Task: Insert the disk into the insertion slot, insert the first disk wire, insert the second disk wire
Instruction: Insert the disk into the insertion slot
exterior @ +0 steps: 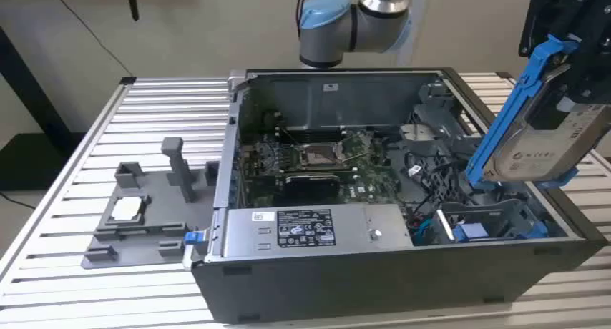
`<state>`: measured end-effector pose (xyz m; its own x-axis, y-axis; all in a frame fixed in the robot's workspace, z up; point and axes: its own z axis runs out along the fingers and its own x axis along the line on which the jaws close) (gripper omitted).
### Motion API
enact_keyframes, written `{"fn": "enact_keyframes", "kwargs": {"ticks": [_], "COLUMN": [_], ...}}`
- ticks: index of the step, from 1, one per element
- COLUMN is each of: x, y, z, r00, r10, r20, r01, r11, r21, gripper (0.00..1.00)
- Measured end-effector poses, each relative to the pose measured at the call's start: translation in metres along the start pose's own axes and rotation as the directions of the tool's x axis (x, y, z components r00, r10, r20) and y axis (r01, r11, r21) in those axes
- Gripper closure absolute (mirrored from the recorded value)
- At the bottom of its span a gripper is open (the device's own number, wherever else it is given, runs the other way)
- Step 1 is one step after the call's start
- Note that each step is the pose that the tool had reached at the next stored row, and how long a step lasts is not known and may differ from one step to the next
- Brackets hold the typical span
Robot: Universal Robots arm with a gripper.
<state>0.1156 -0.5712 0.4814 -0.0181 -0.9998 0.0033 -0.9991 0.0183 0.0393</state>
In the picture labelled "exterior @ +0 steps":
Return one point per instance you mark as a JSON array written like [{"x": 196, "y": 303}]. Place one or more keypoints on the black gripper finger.
[
  {"x": 591, "y": 75},
  {"x": 549, "y": 111}
]

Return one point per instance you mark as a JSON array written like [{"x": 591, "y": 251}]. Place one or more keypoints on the hard disk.
[{"x": 534, "y": 157}]

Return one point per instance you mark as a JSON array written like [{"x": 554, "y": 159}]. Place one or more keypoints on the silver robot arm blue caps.
[{"x": 334, "y": 39}]

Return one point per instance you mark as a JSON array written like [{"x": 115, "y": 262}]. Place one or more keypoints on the blue disk carrier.
[{"x": 470, "y": 233}]

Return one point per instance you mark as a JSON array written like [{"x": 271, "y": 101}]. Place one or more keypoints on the black perforated drive cage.
[{"x": 439, "y": 175}]

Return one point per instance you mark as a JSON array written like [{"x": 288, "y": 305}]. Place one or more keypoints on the green motherboard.
[{"x": 376, "y": 179}]

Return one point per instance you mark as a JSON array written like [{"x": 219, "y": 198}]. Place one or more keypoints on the CPU socket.
[{"x": 318, "y": 156}]

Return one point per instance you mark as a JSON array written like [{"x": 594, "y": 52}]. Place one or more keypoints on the black graphics card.
[{"x": 310, "y": 189}]

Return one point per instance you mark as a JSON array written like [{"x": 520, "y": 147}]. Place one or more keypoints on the thin locking lever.
[{"x": 290, "y": 134}]

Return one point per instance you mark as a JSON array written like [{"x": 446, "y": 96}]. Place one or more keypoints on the dark grey PC case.
[{"x": 358, "y": 289}]

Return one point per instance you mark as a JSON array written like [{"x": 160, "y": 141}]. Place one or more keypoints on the silver power supply unit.
[{"x": 248, "y": 236}]

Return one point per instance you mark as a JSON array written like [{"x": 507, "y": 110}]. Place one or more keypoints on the blue case latch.
[{"x": 192, "y": 239}]

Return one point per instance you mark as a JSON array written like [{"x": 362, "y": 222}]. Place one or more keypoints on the grey parts rack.
[{"x": 158, "y": 250}]

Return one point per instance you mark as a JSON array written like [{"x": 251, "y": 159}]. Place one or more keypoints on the silver CPU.
[{"x": 126, "y": 208}]

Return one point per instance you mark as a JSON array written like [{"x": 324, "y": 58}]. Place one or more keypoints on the black stand with base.
[{"x": 28, "y": 157}]

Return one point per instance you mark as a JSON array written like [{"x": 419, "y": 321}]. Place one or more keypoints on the silver metal bracket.
[{"x": 420, "y": 133}]

